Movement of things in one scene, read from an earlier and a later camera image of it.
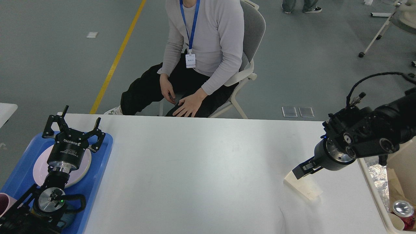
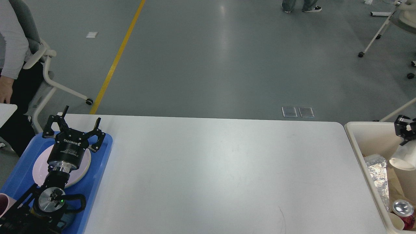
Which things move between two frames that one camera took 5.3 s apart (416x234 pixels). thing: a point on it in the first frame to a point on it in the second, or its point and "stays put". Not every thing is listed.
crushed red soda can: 405,211 stays put
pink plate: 41,167 stays put
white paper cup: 396,222 stays put
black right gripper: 331,155 to 400,124
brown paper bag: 401,184 stays put
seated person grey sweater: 203,54 to 19,81
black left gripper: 68,152 stays put
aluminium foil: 379,173 stays put
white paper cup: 310,186 to 405,157
